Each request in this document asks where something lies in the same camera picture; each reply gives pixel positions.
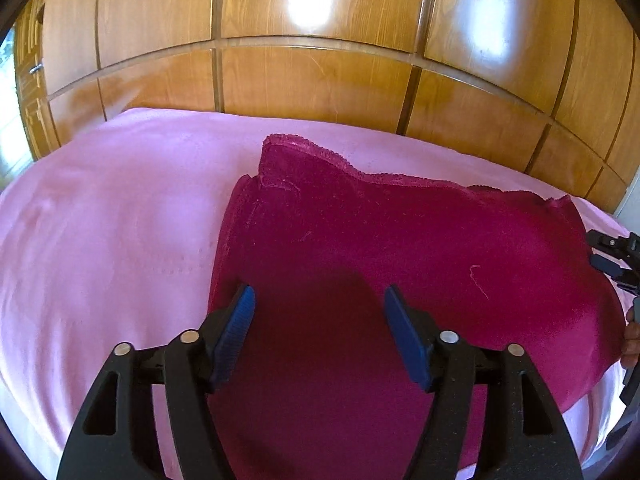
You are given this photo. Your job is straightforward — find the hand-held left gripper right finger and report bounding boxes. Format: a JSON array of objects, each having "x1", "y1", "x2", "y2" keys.
[{"x1": 383, "y1": 284, "x2": 583, "y2": 480}]

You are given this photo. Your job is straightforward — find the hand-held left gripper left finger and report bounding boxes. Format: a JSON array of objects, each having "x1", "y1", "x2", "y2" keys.
[{"x1": 56, "y1": 284, "x2": 257, "y2": 480}]

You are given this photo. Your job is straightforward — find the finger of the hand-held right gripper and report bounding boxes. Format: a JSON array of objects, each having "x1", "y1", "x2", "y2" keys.
[
  {"x1": 585, "y1": 230, "x2": 640, "y2": 257},
  {"x1": 590, "y1": 253, "x2": 640, "y2": 292}
]

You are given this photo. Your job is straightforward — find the crimson embroidered sweater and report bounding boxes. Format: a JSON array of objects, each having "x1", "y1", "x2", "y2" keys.
[{"x1": 207, "y1": 133, "x2": 627, "y2": 480}]

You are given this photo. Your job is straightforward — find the person's right hand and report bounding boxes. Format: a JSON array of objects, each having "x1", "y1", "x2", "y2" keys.
[{"x1": 621, "y1": 305, "x2": 640, "y2": 367}]

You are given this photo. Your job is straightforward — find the pink bed sheet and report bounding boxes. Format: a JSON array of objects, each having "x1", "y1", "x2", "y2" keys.
[{"x1": 0, "y1": 106, "x2": 632, "y2": 480}]

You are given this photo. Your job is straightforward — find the window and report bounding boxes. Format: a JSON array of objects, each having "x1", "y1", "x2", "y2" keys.
[{"x1": 0, "y1": 30, "x2": 23, "y2": 181}]

